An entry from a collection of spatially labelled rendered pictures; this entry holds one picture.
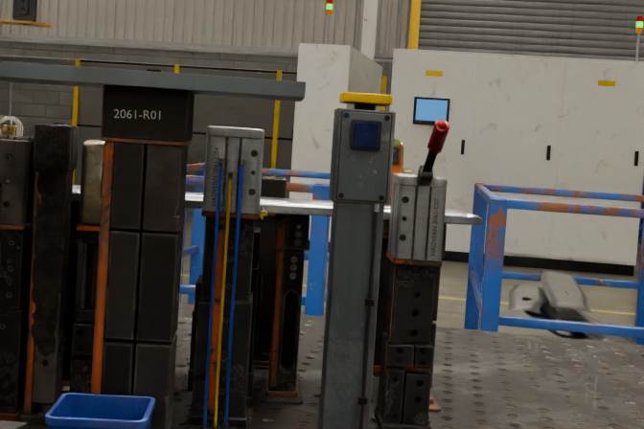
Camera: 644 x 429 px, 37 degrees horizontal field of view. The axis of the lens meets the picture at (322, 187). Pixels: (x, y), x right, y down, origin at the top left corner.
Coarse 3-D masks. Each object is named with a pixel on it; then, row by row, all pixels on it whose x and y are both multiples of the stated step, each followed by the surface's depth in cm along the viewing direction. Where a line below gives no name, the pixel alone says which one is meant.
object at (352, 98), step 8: (344, 96) 114; (352, 96) 114; (360, 96) 114; (368, 96) 114; (376, 96) 114; (384, 96) 114; (392, 96) 114; (360, 104) 116; (368, 104) 115; (376, 104) 117; (384, 104) 115
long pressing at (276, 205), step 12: (72, 192) 139; (192, 192) 156; (192, 204) 140; (264, 204) 141; (276, 204) 141; (288, 204) 141; (300, 204) 141; (312, 204) 142; (324, 204) 152; (384, 216) 142; (456, 216) 142; (468, 216) 143
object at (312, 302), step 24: (192, 168) 426; (312, 192) 320; (312, 216) 320; (192, 240) 439; (312, 240) 320; (192, 264) 446; (312, 264) 321; (192, 288) 328; (312, 288) 321; (312, 312) 321
